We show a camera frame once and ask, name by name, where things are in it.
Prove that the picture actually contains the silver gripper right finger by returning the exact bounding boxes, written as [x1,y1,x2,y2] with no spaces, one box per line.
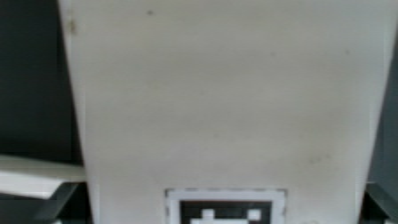
[361,182,398,224]

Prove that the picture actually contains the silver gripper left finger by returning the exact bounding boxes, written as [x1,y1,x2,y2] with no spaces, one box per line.
[34,182,89,224]

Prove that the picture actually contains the white cabinet top block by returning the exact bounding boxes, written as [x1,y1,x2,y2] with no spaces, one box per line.
[59,0,398,224]

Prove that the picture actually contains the white L-shaped obstacle frame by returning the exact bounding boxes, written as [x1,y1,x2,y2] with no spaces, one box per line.
[0,155,85,199]

